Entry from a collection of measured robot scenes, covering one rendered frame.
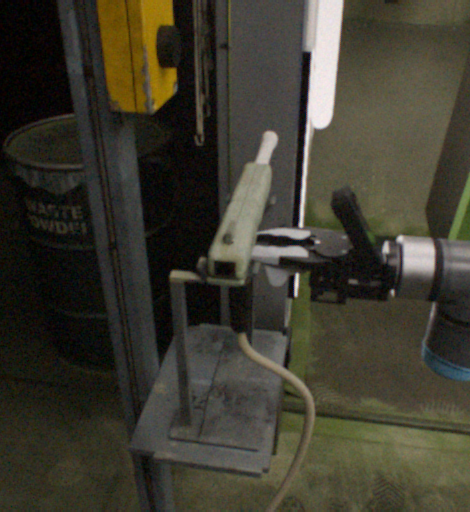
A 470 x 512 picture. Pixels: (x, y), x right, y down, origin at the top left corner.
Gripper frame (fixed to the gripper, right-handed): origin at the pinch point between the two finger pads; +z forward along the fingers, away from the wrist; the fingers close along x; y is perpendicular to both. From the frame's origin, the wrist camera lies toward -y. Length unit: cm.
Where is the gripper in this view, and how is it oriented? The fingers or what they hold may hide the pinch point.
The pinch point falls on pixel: (254, 241)
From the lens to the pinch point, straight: 75.7
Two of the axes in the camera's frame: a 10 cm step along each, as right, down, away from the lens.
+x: 1.7, -5.2, 8.4
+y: 0.0, 8.5, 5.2
